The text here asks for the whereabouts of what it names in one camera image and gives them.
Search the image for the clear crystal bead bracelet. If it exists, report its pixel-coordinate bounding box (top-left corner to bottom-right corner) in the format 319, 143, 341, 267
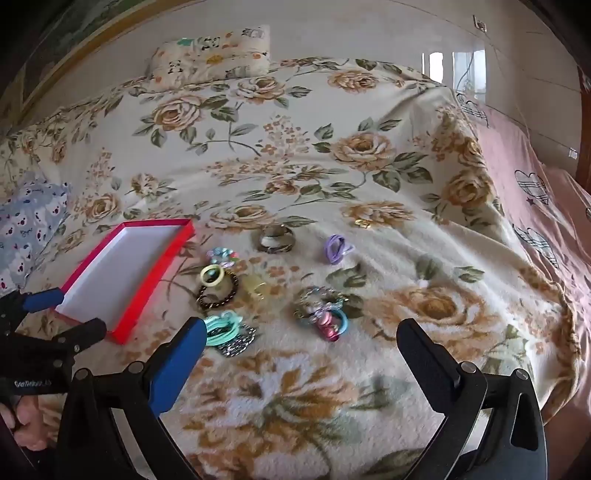
293, 286, 352, 321

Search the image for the blue bear print pillow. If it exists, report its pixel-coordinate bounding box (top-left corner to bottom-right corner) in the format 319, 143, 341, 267
0, 180, 70, 296

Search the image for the person's left hand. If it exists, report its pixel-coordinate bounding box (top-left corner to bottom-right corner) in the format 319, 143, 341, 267
0, 396, 63, 455

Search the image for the wooden framed headboard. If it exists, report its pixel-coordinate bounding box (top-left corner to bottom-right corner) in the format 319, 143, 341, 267
0, 0, 204, 134

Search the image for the cream panda print pillow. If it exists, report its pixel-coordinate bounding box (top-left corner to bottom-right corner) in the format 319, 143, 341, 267
147, 25, 271, 86

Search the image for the pink hair tie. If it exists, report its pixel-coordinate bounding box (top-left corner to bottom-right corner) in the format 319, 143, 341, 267
318, 310, 342, 343

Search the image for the floral fleece blanket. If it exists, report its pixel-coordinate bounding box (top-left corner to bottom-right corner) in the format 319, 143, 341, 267
0, 58, 578, 480

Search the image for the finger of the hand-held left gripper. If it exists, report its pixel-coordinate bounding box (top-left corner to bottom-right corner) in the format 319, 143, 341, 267
0, 318, 108, 370
0, 288, 65, 333

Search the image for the black bead bracelet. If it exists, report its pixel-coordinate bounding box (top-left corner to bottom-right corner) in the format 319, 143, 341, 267
196, 272, 240, 311

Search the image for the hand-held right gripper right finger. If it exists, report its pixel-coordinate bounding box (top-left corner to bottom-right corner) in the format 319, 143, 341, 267
396, 318, 548, 480

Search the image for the dark wooden furniture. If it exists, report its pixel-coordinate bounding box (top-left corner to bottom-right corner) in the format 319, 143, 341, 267
577, 65, 591, 195

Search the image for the colourful bead bracelet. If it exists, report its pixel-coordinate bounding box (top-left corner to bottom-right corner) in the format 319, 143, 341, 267
205, 247, 241, 273

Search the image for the pink heart print sheet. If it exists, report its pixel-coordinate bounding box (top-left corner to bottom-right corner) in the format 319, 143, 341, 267
455, 92, 591, 416

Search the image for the teal hair tie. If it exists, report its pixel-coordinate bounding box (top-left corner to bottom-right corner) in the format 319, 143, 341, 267
203, 310, 243, 347

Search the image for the brown bangle bracelet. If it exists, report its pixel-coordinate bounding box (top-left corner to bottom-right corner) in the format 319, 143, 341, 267
256, 224, 295, 254

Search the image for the silver link bracelet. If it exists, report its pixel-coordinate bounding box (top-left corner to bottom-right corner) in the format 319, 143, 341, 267
217, 325, 257, 358

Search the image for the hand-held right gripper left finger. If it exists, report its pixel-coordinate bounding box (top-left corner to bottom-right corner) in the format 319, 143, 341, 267
55, 318, 208, 480

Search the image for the purple hair tie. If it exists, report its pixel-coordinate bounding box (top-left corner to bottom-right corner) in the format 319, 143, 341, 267
323, 234, 355, 265

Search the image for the yellow ring hair tie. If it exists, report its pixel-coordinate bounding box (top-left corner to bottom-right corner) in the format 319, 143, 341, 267
200, 264, 226, 287

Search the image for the yellow hair claw clip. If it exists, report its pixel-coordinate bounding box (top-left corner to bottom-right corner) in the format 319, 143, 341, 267
242, 276, 269, 298

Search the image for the red-rimmed white tray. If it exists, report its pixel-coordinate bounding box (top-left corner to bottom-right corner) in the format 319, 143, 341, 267
48, 219, 195, 344

